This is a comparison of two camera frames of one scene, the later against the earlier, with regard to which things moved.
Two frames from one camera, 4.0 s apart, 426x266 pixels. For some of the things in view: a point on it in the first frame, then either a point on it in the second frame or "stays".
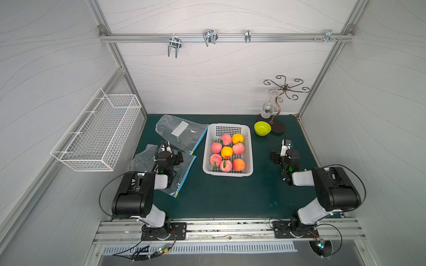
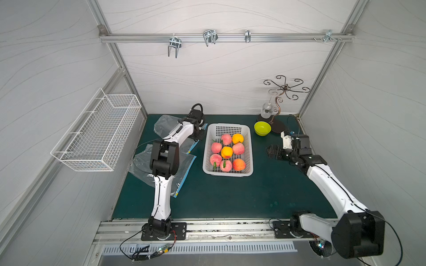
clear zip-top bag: x=185 y=134 stays
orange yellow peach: x=227 y=152 stays
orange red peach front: x=239 y=164 stays
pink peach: x=238 y=148 stays
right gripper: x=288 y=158 to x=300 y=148
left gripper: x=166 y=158 to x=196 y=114
